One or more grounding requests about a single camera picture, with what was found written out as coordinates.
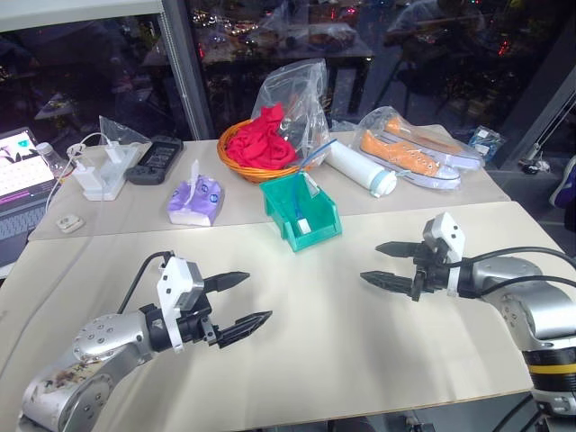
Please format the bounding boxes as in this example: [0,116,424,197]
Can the orange canvas sneaker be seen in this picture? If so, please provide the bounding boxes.
[359,130,463,191]
[384,117,482,170]

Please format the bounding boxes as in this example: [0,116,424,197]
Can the white cylindrical bottle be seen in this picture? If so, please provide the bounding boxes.
[324,142,399,198]

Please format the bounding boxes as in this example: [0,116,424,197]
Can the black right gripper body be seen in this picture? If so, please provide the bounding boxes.
[411,242,451,302]

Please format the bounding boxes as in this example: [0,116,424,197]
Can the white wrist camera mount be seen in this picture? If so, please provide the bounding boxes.
[421,211,467,298]
[156,256,206,353]

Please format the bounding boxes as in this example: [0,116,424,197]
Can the orange wicker basket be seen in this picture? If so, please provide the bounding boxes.
[217,119,312,184]

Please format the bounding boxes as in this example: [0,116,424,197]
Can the red cloth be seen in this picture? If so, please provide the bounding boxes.
[226,103,297,170]

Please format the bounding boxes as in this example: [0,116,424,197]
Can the grey window frame post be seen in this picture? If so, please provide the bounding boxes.
[159,0,213,141]

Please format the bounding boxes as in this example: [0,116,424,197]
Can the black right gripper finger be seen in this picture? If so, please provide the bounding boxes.
[374,241,422,260]
[358,270,416,296]

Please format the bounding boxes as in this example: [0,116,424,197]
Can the orange shoes in bag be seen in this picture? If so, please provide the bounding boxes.
[357,106,487,191]

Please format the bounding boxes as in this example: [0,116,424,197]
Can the blue packet in plastic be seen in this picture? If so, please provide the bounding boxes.
[467,126,506,159]

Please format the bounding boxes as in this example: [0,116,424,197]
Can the white charging cable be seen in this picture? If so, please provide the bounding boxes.
[47,132,113,212]

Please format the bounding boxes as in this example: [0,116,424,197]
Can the purple tissue pack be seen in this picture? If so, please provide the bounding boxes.
[166,160,225,227]

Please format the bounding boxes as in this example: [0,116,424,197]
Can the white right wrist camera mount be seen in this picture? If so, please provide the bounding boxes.
[421,211,467,298]

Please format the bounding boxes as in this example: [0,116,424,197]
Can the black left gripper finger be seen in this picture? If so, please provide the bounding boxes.
[217,310,274,350]
[204,271,251,294]

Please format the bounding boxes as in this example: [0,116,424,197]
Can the green plastic bin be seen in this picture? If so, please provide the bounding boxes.
[259,173,344,254]

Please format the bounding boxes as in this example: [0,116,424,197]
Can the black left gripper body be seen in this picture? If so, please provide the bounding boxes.
[175,305,225,350]

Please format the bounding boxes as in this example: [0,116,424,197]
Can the clear plastic bag with items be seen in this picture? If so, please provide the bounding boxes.
[251,58,333,173]

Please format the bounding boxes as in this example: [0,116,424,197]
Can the white power adapter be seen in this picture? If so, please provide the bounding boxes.
[71,164,98,191]

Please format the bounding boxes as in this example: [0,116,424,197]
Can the black handheld device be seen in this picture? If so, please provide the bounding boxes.
[124,135,184,186]

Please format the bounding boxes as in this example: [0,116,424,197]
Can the grey slanted frame beam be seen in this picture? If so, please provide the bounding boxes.
[508,80,576,172]

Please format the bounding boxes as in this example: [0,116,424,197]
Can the blue cable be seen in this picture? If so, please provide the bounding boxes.
[291,138,338,224]

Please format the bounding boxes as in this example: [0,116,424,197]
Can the small clear plastic bag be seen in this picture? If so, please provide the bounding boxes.
[98,115,152,150]

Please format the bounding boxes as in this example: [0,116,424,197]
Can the small white round device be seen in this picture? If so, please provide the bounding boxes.
[56,214,86,233]

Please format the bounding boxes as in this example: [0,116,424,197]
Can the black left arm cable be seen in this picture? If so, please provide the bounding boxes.
[117,250,176,314]

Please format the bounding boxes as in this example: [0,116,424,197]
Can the white power strip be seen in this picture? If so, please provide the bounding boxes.
[71,141,140,202]

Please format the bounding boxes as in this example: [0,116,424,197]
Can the clear plastic water bottle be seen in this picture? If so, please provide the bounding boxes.
[35,142,67,179]

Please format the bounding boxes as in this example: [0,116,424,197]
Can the open laptop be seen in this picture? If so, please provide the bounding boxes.
[0,127,59,271]

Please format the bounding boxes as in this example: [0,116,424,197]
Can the purple shoe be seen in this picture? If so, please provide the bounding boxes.
[551,155,576,209]

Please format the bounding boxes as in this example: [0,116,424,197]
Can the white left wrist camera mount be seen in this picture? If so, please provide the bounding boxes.
[156,256,206,353]

